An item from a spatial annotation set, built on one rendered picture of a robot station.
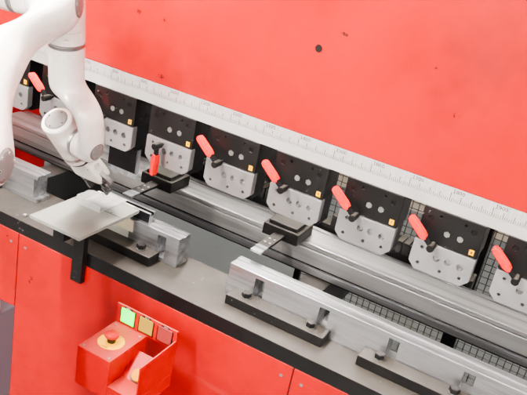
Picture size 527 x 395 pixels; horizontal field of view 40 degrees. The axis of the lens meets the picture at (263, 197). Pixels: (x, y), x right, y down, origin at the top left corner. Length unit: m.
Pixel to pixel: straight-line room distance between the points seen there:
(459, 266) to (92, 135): 0.96
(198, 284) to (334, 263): 0.41
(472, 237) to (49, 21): 1.05
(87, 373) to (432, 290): 0.98
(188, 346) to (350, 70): 0.90
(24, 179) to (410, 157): 1.29
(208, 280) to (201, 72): 0.61
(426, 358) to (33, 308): 1.24
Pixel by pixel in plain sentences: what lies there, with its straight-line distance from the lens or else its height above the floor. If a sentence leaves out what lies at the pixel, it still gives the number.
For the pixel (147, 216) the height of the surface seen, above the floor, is 0.99.
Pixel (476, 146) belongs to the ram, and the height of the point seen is 1.51.
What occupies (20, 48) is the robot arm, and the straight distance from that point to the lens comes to 1.60.
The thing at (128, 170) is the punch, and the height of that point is 1.11.
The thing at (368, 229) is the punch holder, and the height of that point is 1.23.
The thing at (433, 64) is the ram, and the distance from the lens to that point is 1.70.
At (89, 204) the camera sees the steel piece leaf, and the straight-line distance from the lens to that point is 2.18.
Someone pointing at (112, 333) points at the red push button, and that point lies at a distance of 2.00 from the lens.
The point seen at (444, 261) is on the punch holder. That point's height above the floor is 1.22.
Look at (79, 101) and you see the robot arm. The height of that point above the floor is 1.38.
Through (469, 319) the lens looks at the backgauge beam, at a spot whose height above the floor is 0.96.
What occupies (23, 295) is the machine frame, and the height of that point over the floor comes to 0.62.
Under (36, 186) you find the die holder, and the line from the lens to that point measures 2.47.
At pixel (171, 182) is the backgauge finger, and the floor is 1.02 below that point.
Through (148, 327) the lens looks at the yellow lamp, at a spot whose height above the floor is 0.81.
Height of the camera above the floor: 1.97
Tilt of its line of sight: 23 degrees down
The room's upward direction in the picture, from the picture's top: 12 degrees clockwise
